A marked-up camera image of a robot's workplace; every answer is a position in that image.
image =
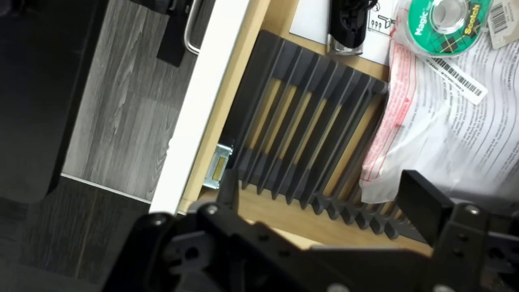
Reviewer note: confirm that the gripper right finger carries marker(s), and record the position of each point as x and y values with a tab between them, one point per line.
466	239

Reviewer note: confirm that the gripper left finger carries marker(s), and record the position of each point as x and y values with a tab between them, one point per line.
211	239

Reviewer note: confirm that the white front wooden drawer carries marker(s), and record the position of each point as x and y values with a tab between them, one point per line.
202	93

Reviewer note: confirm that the green roll of tape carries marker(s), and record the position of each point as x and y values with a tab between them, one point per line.
421	24

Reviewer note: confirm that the black and silver object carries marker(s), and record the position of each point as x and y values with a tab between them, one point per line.
348	20

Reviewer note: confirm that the clear plastic bag with papers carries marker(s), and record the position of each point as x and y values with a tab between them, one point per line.
454	134

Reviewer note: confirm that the grey slotted divider rack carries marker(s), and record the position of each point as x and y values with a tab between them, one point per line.
300	117

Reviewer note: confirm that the white barcode tag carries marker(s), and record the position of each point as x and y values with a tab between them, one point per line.
500	20

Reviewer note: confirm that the white printed paper sheet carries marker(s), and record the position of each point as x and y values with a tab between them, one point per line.
310	18

